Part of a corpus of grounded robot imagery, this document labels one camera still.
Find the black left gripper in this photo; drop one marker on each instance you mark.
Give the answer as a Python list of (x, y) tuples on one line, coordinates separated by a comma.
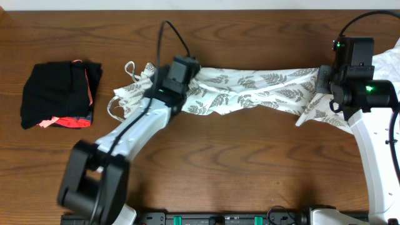
[(194, 69)]

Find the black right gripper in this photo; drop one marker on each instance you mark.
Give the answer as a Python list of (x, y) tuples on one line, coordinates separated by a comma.
[(324, 80)]

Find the white fern print garment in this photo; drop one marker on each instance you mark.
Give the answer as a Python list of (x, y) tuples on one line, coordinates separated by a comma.
[(293, 91)]

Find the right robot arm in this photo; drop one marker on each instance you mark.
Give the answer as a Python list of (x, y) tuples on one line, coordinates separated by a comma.
[(374, 131)]

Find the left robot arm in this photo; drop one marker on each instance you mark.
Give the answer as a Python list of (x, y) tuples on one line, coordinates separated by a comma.
[(95, 181)]

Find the plain white cloth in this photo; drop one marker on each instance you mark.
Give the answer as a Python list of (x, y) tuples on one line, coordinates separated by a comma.
[(387, 64)]

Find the folded black and coral garment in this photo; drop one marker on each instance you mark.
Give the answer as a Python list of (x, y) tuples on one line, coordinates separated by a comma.
[(61, 94)]

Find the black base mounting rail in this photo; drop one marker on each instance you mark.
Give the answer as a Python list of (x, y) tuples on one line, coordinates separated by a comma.
[(277, 215)]

